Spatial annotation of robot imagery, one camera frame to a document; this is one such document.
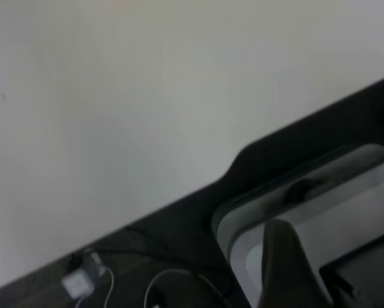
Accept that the silver arm mounting base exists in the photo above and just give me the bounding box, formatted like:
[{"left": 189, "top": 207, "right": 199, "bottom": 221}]
[{"left": 211, "top": 143, "right": 384, "bottom": 308}]

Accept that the thin white cable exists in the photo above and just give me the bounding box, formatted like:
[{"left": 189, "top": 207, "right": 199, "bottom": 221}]
[
  {"left": 75, "top": 265, "right": 115, "bottom": 308},
  {"left": 144, "top": 268, "right": 195, "bottom": 308}
]

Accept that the grey plug adapter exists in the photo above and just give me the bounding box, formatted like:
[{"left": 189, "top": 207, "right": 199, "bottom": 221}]
[{"left": 82, "top": 252, "right": 103, "bottom": 277}]

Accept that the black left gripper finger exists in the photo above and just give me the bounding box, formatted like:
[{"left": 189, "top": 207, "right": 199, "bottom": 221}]
[{"left": 257, "top": 220, "right": 333, "bottom": 308}]

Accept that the white power adapter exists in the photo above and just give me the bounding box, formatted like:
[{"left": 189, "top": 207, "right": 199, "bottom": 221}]
[{"left": 62, "top": 269, "right": 94, "bottom": 298}]

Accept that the black box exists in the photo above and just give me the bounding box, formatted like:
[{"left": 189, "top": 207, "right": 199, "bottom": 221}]
[{"left": 319, "top": 239, "right": 384, "bottom": 308}]

